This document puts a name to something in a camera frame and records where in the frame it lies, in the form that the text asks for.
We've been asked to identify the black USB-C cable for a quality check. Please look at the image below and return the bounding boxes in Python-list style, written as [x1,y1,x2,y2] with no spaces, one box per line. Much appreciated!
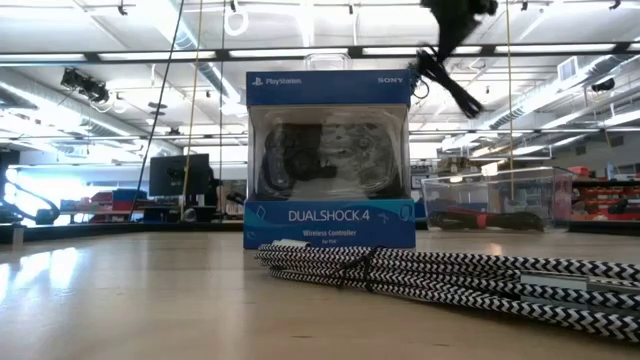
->
[408,48,485,120]

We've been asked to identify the hanging black cable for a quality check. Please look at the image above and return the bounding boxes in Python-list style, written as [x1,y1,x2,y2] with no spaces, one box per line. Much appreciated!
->
[128,0,187,222]

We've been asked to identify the black cable with red band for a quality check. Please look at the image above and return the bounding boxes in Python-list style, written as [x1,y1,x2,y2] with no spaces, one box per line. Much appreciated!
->
[428,208,547,233]

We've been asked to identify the black-white zigzag braided cable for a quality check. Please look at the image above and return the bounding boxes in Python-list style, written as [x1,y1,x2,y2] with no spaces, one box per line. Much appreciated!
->
[253,238,640,344]

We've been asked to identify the black ceiling-mounted device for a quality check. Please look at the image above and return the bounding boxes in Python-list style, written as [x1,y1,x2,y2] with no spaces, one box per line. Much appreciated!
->
[59,66,112,105]

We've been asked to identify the black computer monitor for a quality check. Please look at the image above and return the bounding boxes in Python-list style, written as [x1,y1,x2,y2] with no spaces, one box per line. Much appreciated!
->
[148,153,212,198]

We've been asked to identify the red storage shelves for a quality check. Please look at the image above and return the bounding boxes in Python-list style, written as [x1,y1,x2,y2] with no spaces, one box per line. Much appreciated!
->
[568,165,640,222]

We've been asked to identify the black aluminium table frame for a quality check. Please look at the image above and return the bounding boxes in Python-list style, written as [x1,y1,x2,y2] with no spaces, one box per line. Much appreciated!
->
[0,218,640,245]

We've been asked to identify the white hanging ring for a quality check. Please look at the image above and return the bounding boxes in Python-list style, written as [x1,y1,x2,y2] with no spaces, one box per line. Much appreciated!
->
[223,7,250,38]

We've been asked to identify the hanging yellow cord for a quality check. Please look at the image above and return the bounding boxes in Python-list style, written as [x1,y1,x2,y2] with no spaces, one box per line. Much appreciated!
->
[503,0,517,201]
[179,0,205,217]

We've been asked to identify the blue DualShock controller box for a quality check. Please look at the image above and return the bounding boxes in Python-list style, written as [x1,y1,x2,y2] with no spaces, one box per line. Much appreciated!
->
[243,68,418,251]

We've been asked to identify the clear plastic container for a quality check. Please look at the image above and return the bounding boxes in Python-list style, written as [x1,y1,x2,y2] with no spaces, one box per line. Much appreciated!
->
[420,165,576,233]

